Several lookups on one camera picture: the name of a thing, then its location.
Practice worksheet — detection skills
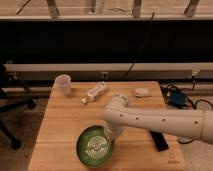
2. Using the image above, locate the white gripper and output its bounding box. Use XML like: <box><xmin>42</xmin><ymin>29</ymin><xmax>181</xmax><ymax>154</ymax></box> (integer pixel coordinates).
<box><xmin>104</xmin><ymin>123</ymin><xmax>123</xmax><ymax>140</ymax></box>

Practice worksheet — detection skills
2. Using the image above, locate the green ceramic bowl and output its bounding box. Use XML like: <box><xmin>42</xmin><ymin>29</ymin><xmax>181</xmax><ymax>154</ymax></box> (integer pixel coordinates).
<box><xmin>76</xmin><ymin>125</ymin><xmax>114</xmax><ymax>168</ymax></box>

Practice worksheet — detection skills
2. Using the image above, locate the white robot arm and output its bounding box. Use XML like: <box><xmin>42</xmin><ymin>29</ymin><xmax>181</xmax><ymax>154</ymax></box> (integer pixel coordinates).
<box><xmin>101</xmin><ymin>94</ymin><xmax>213</xmax><ymax>144</ymax></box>

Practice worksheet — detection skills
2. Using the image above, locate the black rectangular remote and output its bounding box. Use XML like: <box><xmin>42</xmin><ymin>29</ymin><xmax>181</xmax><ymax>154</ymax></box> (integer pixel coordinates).
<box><xmin>150</xmin><ymin>131</ymin><xmax>169</xmax><ymax>151</ymax></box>

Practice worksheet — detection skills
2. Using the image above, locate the small white crumpled object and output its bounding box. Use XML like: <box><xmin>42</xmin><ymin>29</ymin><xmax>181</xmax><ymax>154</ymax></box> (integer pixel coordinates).
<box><xmin>134</xmin><ymin>88</ymin><xmax>151</xmax><ymax>98</ymax></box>

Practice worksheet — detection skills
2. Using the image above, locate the empty plastic water bottle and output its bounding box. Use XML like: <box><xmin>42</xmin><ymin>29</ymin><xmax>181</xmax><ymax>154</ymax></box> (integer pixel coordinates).
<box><xmin>81</xmin><ymin>81</ymin><xmax>108</xmax><ymax>105</ymax></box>

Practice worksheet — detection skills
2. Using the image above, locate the clear plastic cup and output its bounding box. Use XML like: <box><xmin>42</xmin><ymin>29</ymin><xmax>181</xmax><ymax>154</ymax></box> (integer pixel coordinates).
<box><xmin>55</xmin><ymin>74</ymin><xmax>71</xmax><ymax>96</ymax></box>

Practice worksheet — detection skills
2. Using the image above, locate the black office chair base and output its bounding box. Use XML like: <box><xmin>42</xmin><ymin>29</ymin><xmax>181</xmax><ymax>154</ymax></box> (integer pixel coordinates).
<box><xmin>0</xmin><ymin>64</ymin><xmax>38</xmax><ymax>150</ymax></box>

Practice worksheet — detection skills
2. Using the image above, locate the white baseboard heater rail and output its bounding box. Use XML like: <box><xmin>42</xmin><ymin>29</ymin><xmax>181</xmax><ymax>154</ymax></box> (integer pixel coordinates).
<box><xmin>5</xmin><ymin>62</ymin><xmax>213</xmax><ymax>82</ymax></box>

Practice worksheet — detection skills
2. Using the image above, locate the black floor cable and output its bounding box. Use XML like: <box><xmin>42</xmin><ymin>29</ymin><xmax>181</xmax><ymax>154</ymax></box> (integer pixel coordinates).
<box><xmin>160</xmin><ymin>75</ymin><xmax>213</xmax><ymax>145</ymax></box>

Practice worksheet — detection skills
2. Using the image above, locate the black hanging cable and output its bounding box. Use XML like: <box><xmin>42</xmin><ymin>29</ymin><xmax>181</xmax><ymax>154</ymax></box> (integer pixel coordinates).
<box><xmin>118</xmin><ymin>11</ymin><xmax>156</xmax><ymax>82</ymax></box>

